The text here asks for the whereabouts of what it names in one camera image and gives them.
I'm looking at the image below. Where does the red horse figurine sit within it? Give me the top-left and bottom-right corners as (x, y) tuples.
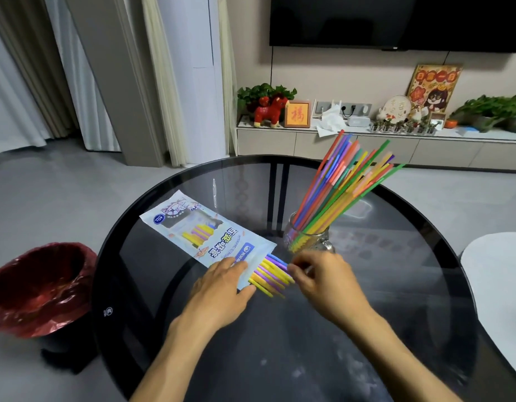
(254, 95), (290, 128)

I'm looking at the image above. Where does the person's left forearm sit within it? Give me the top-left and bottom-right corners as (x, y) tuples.
(130, 319), (217, 402)

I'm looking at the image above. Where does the person's right forearm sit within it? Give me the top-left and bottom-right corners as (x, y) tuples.
(346, 310), (464, 402)

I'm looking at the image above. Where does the white sheer curtain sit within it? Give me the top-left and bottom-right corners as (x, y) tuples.
(0, 21), (53, 159)

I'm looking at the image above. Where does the bundle of yellow purple straws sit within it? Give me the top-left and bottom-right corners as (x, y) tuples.
(182, 223), (295, 298)

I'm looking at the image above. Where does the long beige low cabinet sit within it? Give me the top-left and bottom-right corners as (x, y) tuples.
(235, 117), (516, 172)

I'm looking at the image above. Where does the white tissue pack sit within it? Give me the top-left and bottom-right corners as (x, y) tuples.
(316, 101), (346, 138)

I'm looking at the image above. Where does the colourful cartoon poster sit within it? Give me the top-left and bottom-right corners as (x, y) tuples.
(406, 64), (464, 118)

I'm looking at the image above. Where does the white curtain panel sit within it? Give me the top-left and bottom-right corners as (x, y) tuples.
(44, 0), (121, 152)

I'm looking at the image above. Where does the white blue plastic straw packet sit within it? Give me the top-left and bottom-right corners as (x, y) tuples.
(139, 190), (277, 291)

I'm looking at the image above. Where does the black waste bin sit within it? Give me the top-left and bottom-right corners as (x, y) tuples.
(40, 324), (100, 375)

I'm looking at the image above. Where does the beige curtain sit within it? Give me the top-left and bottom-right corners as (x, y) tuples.
(0, 0), (79, 139)

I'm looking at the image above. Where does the green leafy potted plant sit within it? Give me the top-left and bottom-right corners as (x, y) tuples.
(237, 83), (298, 115)

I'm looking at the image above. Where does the white rounded chair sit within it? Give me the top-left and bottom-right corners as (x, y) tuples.
(461, 232), (516, 383)

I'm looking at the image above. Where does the red bin bag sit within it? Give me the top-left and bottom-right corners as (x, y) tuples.
(0, 242), (99, 339)

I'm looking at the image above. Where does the person's left hand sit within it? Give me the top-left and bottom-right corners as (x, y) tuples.
(178, 259), (257, 333)

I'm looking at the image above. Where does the large green potted plant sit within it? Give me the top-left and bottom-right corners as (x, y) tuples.
(450, 94), (516, 133)

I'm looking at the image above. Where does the white round cat ornament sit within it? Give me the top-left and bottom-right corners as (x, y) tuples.
(377, 95), (412, 123)

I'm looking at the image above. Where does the bunch of long colourful straws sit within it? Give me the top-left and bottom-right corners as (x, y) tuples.
(288, 130), (406, 252)

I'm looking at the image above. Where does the black wall television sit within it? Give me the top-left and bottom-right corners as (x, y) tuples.
(269, 0), (516, 53)

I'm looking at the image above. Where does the narrow cream curtain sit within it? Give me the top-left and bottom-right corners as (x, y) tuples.
(218, 0), (239, 155)

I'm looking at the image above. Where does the grey double wall socket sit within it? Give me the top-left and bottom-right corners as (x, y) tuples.
(341, 103), (372, 118)

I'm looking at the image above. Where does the row of tiny potted plants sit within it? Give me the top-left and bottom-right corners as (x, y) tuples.
(369, 117), (440, 135)

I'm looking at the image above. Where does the small red gold framed picture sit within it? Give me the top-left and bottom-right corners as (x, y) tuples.
(284, 100), (312, 129)

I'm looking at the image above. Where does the clear glass mug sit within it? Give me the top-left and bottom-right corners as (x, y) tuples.
(283, 212), (336, 253)

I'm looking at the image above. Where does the white standing air conditioner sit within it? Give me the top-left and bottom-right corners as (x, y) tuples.
(155, 0), (228, 165)

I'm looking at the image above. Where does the person's right hand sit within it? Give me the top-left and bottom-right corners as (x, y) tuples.
(287, 250), (378, 331)

